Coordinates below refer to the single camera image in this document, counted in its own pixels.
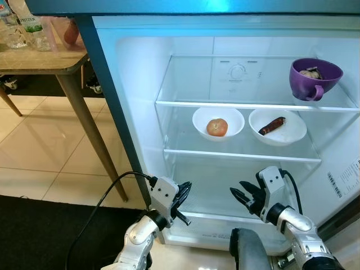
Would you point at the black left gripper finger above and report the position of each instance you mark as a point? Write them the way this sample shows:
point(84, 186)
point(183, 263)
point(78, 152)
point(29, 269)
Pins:
point(188, 192)
point(180, 190)

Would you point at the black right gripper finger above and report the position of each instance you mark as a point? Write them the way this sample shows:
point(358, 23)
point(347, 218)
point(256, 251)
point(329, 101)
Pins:
point(241, 198)
point(248, 188)

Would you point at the white ceramic bowl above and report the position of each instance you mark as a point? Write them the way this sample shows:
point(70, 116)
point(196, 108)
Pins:
point(233, 126)
point(292, 132)

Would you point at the orange-red round fruit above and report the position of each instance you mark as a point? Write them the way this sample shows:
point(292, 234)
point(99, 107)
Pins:
point(217, 127)

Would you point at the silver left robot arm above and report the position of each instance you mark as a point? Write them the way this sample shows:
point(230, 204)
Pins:
point(138, 236)

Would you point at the glass fridge shelf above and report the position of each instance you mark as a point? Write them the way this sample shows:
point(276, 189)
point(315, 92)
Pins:
point(225, 93)
point(242, 151)

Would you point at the silver fridge cabinet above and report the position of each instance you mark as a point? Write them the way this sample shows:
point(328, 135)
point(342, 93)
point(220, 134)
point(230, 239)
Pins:
point(135, 84)

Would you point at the white fridge temperature dial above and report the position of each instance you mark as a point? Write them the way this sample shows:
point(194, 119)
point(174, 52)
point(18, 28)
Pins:
point(237, 72)

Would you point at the dark grey robot leg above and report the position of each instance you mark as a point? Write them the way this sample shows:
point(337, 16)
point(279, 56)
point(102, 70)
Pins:
point(250, 253)

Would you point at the reddish brown sausage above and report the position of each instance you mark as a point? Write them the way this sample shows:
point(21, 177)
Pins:
point(273, 126)

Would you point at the white label sticker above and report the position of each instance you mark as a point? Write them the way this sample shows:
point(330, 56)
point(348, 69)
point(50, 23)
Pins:
point(343, 180)

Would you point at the purple cup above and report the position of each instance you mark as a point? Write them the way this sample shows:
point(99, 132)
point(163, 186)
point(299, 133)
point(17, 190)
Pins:
point(320, 84)

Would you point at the garlic bulb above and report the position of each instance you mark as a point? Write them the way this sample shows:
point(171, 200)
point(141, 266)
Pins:
point(310, 73)

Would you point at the black floor mat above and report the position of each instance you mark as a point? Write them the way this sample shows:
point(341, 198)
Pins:
point(34, 236)

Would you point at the green label water bottle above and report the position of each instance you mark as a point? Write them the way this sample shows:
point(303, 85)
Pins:
point(32, 25)

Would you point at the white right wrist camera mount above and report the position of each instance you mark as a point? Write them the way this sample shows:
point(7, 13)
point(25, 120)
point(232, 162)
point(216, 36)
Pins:
point(271, 183)

